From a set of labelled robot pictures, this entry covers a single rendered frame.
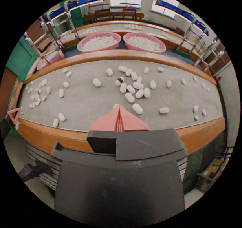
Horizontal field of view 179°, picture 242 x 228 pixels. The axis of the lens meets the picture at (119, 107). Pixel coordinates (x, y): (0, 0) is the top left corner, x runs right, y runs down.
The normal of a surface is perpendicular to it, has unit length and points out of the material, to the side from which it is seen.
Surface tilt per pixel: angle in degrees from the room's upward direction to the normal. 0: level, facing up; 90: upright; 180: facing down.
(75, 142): 0
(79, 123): 0
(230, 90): 90
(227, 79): 90
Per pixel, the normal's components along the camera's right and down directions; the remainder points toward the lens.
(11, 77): 1.00, 0.00
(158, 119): 0.00, -0.25
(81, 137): 0.00, -0.86
